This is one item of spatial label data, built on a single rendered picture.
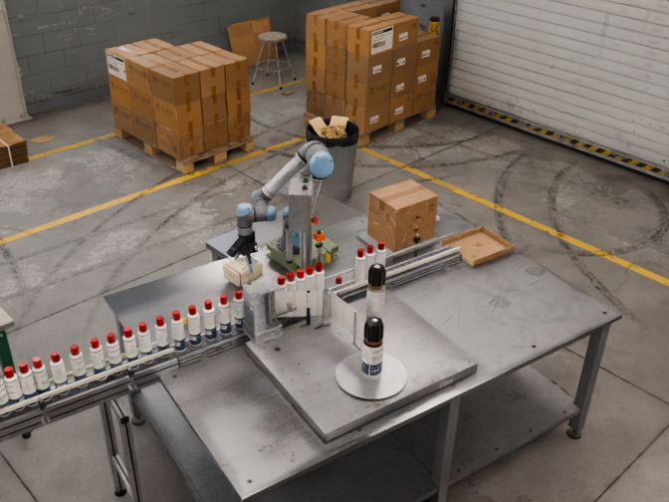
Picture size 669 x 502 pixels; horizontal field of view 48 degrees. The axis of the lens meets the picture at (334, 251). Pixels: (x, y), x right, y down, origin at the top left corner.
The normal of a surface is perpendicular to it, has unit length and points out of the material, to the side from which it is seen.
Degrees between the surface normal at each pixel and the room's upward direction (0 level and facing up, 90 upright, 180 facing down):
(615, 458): 0
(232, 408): 0
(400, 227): 90
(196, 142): 90
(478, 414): 2
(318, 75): 87
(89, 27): 90
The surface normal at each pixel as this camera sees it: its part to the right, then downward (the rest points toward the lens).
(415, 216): 0.57, 0.44
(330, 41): -0.69, 0.37
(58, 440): 0.02, -0.85
